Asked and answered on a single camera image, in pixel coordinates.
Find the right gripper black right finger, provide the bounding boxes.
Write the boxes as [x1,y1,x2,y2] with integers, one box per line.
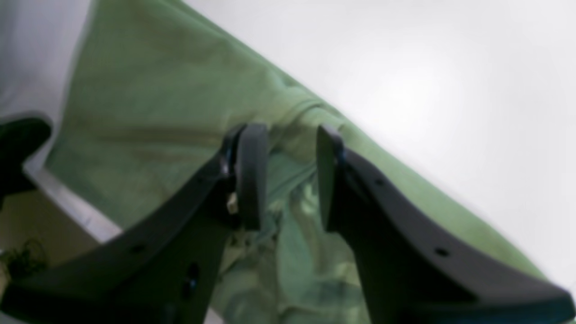
[316,125,575,324]

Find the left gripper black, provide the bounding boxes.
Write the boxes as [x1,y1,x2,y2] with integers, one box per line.
[0,116,52,208]

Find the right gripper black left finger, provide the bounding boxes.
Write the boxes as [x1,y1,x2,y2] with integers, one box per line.
[1,124,268,324]

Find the olive green t-shirt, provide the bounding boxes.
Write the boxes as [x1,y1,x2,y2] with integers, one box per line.
[45,0,545,324]

